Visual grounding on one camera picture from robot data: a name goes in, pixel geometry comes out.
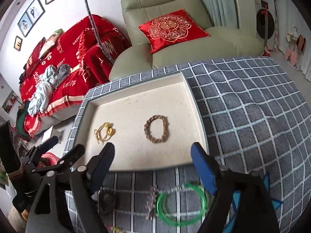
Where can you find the white jewelry tray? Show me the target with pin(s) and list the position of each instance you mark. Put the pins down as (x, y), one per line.
(128, 109)

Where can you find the light blue curtain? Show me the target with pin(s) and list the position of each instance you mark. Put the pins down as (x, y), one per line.
(222, 12)

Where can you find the red round rug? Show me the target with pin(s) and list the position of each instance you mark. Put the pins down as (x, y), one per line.
(51, 158)

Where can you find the green jade bangle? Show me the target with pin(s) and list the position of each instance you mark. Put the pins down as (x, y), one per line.
(178, 218)

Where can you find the framed pictures on wall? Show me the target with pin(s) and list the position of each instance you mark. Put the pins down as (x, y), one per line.
(31, 16)

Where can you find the red embroidered cushion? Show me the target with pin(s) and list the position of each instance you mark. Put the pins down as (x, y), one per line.
(172, 28)

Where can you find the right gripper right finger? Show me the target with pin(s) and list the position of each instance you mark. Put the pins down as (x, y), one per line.
(206, 167)

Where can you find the green leather armchair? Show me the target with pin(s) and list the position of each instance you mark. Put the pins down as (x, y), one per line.
(223, 42)

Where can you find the red sofa blanket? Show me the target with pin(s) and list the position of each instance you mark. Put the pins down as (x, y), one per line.
(77, 47)

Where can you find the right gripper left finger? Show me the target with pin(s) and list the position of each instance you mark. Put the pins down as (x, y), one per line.
(99, 166)

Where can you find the light blue clothes pile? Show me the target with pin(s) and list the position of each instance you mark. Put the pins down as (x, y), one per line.
(50, 81)

